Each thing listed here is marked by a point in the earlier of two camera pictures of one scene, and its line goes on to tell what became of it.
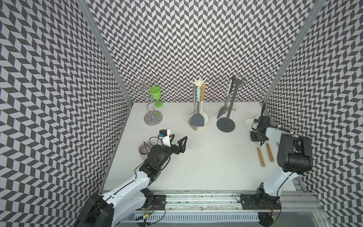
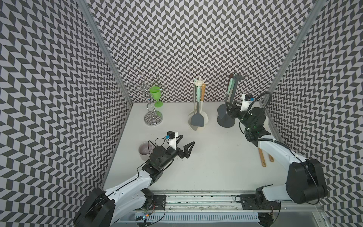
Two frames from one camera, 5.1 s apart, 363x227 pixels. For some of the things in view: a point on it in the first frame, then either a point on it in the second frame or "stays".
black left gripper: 177,150 to 177,151
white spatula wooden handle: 270,154 stays
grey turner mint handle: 197,119 stays
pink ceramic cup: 144,149 stays
